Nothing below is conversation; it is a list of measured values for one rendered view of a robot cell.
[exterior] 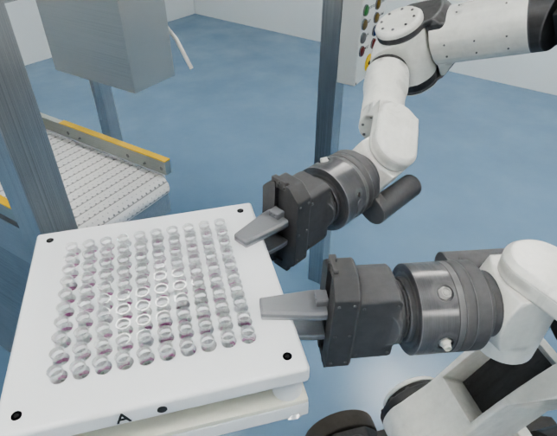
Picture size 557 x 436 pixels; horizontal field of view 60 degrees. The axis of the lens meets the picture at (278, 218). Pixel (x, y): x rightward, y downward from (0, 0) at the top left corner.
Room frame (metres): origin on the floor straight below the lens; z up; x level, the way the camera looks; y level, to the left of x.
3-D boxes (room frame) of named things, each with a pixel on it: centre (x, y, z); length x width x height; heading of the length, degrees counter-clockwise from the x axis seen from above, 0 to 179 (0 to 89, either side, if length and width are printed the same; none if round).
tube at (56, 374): (0.23, 0.18, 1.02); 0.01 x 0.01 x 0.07
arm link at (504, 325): (0.34, -0.22, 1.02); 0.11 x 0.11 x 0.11; 6
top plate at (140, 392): (0.33, 0.12, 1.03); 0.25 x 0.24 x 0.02; 14
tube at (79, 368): (0.23, 0.16, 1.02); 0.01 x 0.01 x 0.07
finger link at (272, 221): (0.42, 0.02, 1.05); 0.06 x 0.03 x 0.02; 136
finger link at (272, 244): (0.42, 0.02, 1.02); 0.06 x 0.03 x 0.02; 136
